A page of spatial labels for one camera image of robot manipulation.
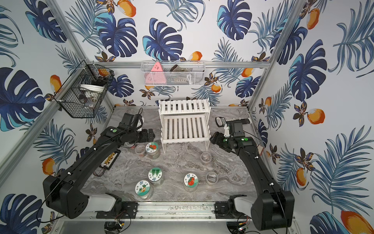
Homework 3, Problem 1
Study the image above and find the white slatted wooden shelf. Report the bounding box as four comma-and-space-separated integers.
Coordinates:
159, 98, 211, 152

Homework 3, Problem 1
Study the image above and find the pink triangle object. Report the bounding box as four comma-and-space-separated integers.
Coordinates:
145, 62, 167, 85

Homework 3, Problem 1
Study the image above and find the black remote control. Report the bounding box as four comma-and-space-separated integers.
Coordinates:
215, 117, 251, 127

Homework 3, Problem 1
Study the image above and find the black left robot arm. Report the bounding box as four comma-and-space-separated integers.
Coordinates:
43, 113, 155, 219

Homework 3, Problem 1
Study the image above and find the white bowl in basket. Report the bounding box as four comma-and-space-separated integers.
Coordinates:
79, 84, 104, 93

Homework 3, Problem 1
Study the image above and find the black charging board with wires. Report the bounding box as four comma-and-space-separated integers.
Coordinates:
93, 150, 121, 177

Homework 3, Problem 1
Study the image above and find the clear wall-mounted tray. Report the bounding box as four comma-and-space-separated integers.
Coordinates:
141, 61, 206, 86

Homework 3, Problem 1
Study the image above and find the clear lidless jar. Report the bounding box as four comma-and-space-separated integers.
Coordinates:
134, 144, 146, 158

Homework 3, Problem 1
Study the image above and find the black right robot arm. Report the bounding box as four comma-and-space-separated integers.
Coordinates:
210, 117, 295, 231

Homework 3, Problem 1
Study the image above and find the black wire basket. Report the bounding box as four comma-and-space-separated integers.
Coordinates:
53, 60, 114, 119

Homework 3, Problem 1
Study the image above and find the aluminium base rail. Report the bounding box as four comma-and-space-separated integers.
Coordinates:
55, 201, 296, 222

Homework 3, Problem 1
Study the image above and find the strawberry lid seed jar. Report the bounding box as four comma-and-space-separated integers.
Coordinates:
183, 173, 199, 192

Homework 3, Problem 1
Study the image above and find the carrot lid seed jar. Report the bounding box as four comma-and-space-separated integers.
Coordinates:
135, 180, 153, 200

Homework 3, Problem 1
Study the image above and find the green tree lid jar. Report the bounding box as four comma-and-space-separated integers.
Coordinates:
148, 167, 164, 187

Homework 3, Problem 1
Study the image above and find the tomato lid seed jar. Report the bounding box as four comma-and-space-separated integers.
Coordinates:
146, 142, 161, 159

